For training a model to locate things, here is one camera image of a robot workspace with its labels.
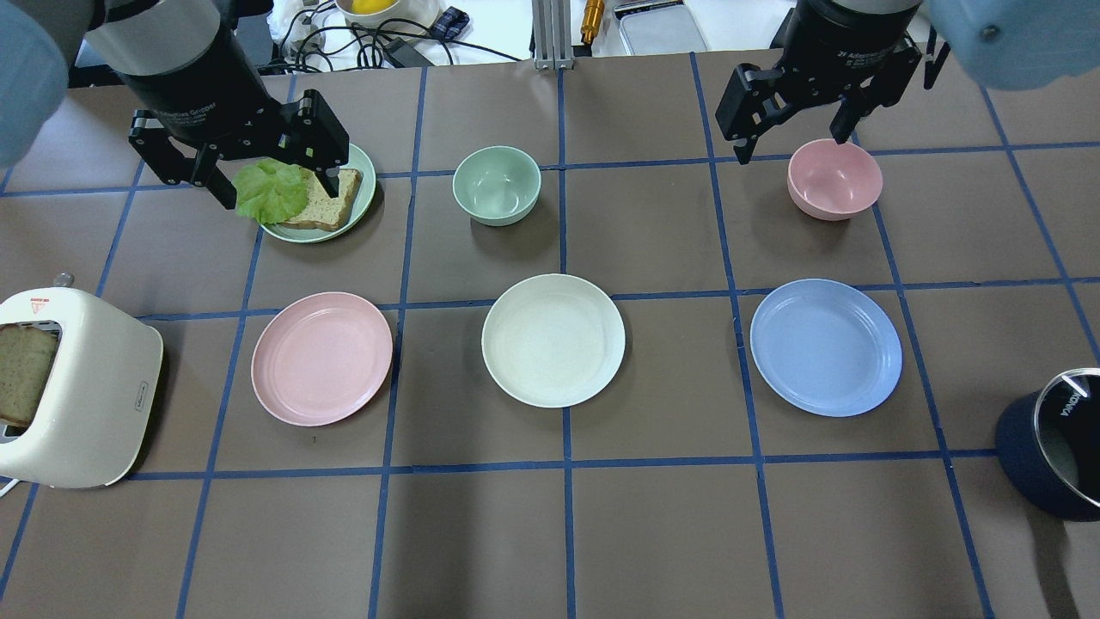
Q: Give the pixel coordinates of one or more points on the pink bowl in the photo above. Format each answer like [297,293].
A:
[833,182]

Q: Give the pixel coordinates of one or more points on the cream plate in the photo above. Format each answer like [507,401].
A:
[553,341]

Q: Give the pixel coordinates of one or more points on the black power adapter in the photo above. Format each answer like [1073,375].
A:
[401,54]

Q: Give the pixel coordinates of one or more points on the aluminium frame post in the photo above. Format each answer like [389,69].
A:
[552,35]

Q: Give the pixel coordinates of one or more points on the dark blue pot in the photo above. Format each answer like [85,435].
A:
[1020,457]

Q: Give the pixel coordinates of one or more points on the bread slice on plate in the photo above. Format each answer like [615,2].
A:
[324,212]

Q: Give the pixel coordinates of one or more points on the bread slice in toaster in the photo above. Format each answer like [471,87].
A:
[26,361]

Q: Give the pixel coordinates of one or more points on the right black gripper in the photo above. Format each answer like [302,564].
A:
[846,45]

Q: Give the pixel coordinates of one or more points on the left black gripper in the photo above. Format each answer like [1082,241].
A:
[191,90]

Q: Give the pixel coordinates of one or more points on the lettuce leaf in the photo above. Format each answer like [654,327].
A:
[270,192]

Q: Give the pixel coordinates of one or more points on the silver metal tray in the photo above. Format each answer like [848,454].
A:
[658,28]

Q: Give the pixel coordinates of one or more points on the white bowl with fruit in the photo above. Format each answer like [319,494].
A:
[372,14]

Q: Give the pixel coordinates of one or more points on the pink plate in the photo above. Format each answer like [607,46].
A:
[322,359]

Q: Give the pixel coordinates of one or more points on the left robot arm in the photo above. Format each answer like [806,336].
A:
[40,40]

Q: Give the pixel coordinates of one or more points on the blue plate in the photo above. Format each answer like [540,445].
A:
[826,348]

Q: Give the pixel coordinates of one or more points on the cream toaster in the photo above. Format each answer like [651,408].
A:
[95,407]

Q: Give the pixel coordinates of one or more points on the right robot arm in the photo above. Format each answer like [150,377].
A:
[1008,45]

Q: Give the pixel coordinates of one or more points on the green bowl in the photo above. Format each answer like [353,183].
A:
[497,186]

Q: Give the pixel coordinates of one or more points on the glass pot lid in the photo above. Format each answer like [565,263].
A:
[1067,429]

